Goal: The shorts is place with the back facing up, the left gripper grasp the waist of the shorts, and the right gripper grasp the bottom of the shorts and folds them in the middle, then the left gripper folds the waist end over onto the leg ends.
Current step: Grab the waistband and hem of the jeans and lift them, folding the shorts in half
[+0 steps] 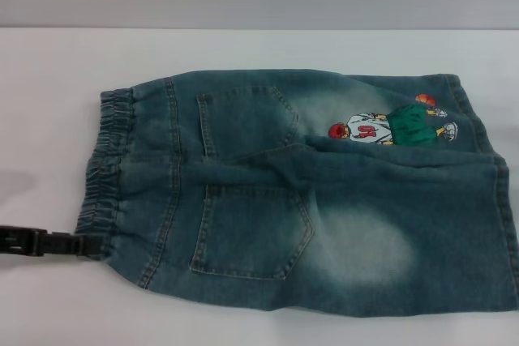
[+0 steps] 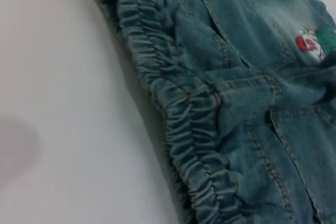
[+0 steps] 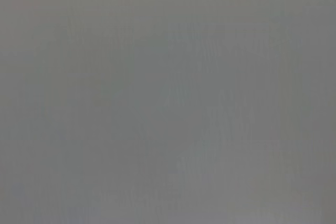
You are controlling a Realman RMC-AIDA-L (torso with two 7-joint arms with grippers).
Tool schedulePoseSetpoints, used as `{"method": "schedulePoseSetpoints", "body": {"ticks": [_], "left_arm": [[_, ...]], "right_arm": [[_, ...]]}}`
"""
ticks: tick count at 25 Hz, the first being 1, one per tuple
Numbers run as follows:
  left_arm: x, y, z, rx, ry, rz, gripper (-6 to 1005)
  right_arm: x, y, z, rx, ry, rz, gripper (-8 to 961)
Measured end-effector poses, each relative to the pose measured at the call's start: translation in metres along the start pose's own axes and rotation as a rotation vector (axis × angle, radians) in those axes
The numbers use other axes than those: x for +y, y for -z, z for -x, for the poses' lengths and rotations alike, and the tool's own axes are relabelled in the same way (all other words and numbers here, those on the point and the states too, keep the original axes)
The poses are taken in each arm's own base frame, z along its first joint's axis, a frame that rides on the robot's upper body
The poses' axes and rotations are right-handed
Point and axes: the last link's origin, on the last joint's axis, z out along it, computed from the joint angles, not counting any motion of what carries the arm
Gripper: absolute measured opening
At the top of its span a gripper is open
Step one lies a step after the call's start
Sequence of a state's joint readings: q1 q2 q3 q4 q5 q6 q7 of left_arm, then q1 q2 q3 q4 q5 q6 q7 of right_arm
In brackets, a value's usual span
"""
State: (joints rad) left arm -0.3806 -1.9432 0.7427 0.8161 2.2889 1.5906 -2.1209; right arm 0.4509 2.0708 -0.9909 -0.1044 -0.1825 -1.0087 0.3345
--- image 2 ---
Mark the blue denim shorts with embroidery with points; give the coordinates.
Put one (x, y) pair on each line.
(236, 103)

